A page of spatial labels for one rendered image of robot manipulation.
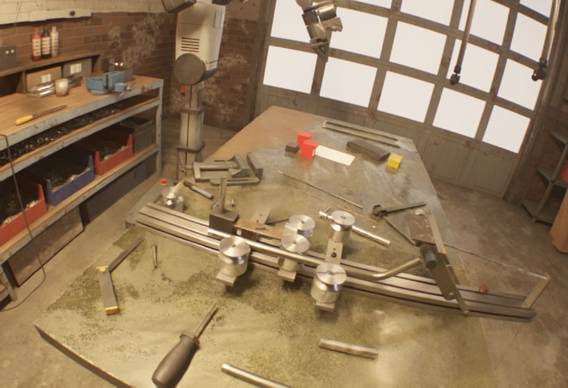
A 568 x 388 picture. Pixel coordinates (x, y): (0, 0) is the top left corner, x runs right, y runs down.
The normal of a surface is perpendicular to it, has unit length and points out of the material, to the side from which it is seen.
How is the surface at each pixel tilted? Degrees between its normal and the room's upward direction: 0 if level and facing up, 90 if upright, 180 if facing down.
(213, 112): 90
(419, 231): 0
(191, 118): 90
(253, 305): 0
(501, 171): 90
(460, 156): 90
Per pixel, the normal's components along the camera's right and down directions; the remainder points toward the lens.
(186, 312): 0.16, -0.88
